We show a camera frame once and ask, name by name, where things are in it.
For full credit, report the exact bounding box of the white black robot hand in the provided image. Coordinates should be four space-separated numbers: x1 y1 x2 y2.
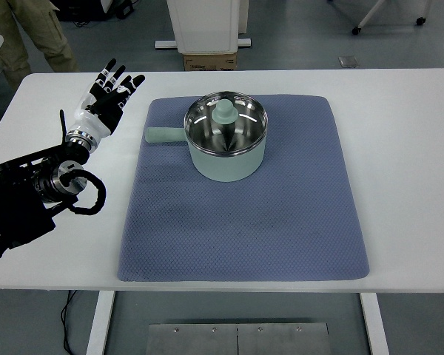
70 58 147 138

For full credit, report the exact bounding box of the green pot with handle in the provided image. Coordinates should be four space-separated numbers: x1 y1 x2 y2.
144 91 269 183

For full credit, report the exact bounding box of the person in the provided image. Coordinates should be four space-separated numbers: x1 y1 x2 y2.
0 0 81 89

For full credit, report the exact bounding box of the black floor equipment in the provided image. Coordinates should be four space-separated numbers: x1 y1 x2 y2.
57 0 110 24

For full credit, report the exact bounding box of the small black box device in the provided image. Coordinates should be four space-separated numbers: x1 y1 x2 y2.
113 0 136 20

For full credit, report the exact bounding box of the glass lid with green knob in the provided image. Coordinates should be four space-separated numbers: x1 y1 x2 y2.
184 91 269 156

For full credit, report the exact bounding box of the brown cardboard box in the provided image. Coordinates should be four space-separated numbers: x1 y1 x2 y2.
182 53 238 72

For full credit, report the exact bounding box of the blue textured mat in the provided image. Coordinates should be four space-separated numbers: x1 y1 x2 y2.
117 95 371 284

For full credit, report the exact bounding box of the white table leg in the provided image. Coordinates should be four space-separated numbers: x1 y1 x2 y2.
359 293 390 355
85 291 116 355

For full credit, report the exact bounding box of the grey metal plate with screws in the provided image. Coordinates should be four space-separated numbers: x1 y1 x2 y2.
147 322 332 355

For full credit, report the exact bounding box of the white pedestal cabinet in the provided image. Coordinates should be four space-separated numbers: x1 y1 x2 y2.
154 0 252 55

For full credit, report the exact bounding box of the black floor cable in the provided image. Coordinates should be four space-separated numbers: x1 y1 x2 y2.
61 291 78 355

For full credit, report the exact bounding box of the white wheeled frame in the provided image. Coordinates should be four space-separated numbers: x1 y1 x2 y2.
351 0 428 36

